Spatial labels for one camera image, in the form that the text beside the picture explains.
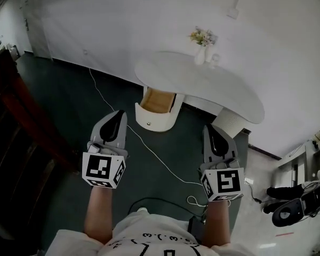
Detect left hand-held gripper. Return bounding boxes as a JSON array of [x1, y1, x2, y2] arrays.
[[82, 110, 130, 190]]

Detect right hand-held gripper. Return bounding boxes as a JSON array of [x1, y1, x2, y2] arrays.
[[198, 124, 246, 203]]

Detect white curved table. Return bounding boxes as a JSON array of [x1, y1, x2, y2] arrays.
[[134, 51, 266, 125]]

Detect person's left forearm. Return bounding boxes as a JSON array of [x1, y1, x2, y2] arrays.
[[83, 186, 116, 245]]

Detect person's right forearm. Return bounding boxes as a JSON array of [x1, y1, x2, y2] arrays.
[[203, 199, 231, 249]]

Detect white ribbed table leg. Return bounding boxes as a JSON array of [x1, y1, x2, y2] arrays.
[[212, 107, 245, 139]]

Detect white shelf unit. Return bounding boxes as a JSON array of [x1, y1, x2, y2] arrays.
[[276, 139, 320, 192]]

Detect black waist pack box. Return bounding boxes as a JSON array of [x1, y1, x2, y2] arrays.
[[188, 215, 207, 245]]

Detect dark red wooden furniture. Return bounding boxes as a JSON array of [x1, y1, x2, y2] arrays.
[[0, 49, 80, 252]]

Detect white bulbous vase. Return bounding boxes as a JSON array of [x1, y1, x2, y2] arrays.
[[194, 45, 207, 66]]

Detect black round device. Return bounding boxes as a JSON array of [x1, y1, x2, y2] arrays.
[[271, 198, 304, 228]]

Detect slim white vase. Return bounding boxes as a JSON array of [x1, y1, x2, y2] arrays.
[[204, 44, 214, 63]]

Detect person's white printed shirt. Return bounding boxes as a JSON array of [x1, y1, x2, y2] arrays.
[[44, 213, 257, 256]]

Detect pastel flower bouquet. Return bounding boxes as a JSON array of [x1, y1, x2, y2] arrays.
[[188, 26, 219, 47]]

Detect white boxes on cart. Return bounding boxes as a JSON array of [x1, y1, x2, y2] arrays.
[[6, 44, 20, 60]]

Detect white door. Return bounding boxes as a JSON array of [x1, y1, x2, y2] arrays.
[[20, 0, 53, 60]]

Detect long white cable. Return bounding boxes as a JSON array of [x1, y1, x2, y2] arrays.
[[88, 67, 205, 187]]

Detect black power cable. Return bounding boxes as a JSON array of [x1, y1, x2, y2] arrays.
[[244, 179, 262, 204]]

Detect coiled white cable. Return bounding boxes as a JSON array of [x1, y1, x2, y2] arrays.
[[186, 195, 207, 207]]

